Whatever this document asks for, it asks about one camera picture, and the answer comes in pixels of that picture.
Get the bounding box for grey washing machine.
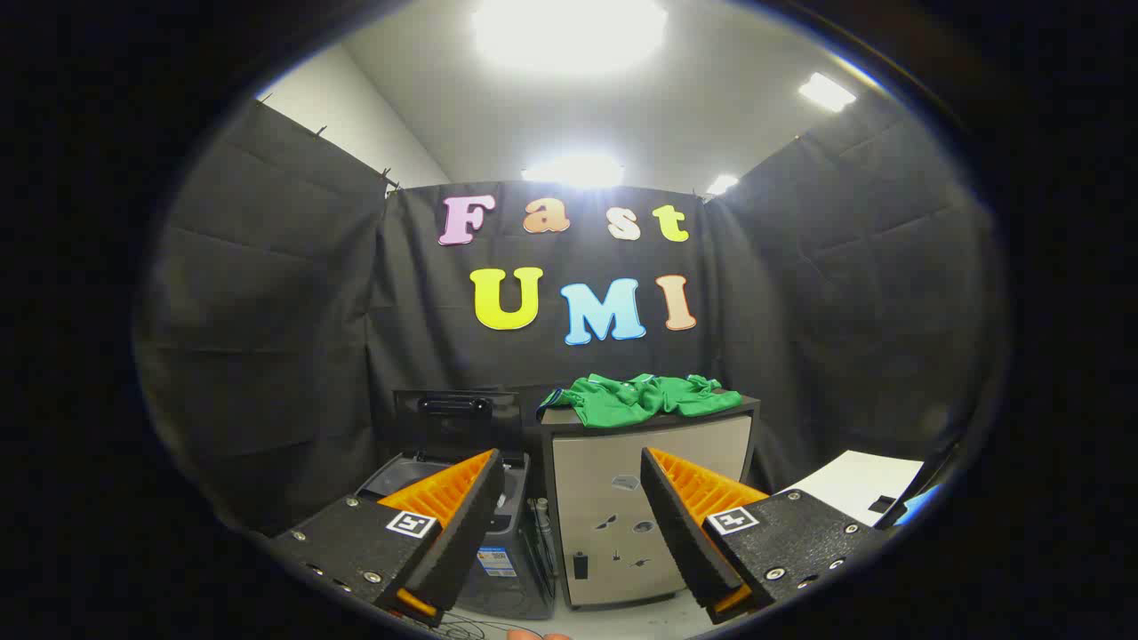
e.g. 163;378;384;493
356;449;557;620

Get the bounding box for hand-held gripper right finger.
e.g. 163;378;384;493
640;447;890;625

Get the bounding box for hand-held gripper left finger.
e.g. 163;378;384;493
267;448;506;628

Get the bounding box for green polo shirt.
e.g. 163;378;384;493
538;373;743;429

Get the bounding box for black backdrop cloth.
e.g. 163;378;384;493
133;93;1010;534

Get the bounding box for white paper sheet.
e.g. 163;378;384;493
782;450;926;527

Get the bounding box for dark washing machine lid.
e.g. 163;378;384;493
394;388;524;465

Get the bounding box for rectangular ceiling light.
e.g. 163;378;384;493
797;73;857;113

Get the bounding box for black floor cables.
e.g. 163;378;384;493
434;612;508;640

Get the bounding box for grey drain hose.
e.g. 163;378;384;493
532;498;557;579

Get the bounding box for beige cabinet with dark top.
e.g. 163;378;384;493
538;396;761;610

